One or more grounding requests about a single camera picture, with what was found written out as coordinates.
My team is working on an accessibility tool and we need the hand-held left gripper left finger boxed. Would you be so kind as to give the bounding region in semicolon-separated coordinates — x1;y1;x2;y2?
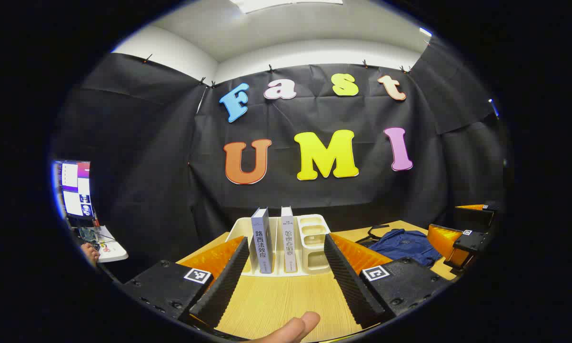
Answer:
122;236;251;329

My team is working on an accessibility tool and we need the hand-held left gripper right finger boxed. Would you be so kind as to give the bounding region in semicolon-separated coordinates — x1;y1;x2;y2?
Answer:
324;232;453;329

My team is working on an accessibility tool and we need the blue-grey book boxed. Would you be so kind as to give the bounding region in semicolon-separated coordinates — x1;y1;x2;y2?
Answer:
251;208;273;274

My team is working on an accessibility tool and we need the white plastic bookshelf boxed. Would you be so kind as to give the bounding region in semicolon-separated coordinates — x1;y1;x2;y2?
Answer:
225;214;331;277

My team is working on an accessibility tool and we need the blue and black schoolbag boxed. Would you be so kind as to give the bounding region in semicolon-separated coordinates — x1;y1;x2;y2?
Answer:
355;224;442;267

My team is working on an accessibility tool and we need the white patterned book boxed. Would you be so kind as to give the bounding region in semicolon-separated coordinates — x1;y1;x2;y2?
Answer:
281;206;298;273

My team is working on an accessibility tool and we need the white side table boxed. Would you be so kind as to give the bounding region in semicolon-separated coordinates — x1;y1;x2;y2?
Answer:
79;225;129;263

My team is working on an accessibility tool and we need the black backdrop cloth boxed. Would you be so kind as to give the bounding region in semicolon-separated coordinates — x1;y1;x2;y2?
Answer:
52;36;508;282

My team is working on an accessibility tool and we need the computer monitor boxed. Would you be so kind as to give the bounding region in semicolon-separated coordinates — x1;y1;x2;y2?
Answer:
52;160;94;221

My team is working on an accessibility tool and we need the ceiling light panel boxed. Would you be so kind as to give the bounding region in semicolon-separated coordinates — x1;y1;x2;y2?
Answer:
229;0;344;14

